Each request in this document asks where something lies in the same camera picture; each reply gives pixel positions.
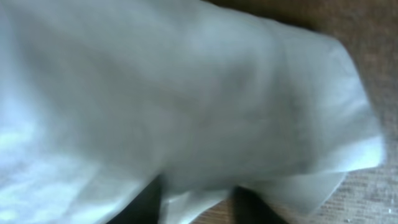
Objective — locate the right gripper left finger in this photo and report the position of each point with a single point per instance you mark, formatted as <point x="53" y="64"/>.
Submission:
<point x="145" y="208"/>

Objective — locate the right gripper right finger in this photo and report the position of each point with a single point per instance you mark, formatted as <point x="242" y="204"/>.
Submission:
<point x="249" y="208"/>

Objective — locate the white t-shirt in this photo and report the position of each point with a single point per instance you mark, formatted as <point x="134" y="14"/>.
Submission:
<point x="100" y="97"/>

